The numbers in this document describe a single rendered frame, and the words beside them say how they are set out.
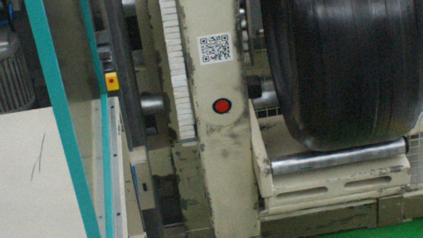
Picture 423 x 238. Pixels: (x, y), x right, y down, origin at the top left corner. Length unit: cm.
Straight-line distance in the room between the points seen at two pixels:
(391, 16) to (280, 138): 65
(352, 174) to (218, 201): 35
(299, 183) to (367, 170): 17
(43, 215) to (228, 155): 73
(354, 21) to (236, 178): 59
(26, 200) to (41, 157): 12
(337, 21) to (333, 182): 48
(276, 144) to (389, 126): 47
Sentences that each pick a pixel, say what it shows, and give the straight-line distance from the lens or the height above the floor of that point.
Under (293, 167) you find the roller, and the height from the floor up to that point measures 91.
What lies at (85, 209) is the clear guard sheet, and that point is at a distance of 115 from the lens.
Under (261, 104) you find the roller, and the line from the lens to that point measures 225.
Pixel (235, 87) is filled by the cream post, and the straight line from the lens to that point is 196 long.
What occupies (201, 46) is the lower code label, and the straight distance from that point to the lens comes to 188.
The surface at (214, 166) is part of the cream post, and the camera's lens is 209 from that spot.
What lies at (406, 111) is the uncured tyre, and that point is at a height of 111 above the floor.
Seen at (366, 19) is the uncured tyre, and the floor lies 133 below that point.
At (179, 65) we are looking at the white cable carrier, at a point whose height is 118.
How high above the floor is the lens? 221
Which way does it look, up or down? 36 degrees down
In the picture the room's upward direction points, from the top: 7 degrees counter-clockwise
